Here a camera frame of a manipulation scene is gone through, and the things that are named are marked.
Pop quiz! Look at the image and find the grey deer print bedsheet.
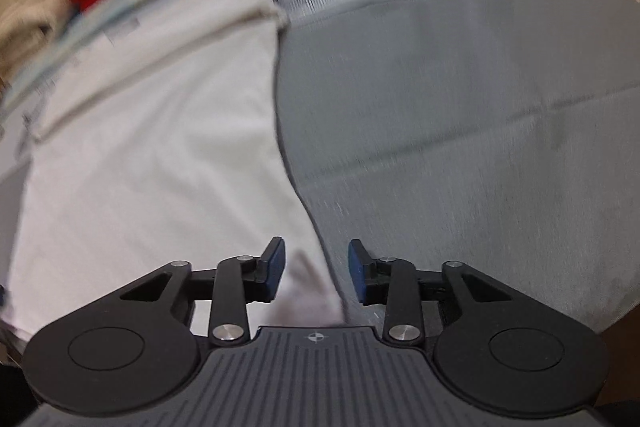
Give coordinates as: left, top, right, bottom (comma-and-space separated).
1, 0, 639, 332

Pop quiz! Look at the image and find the white t-shirt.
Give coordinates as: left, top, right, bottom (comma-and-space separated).
1, 0, 343, 340

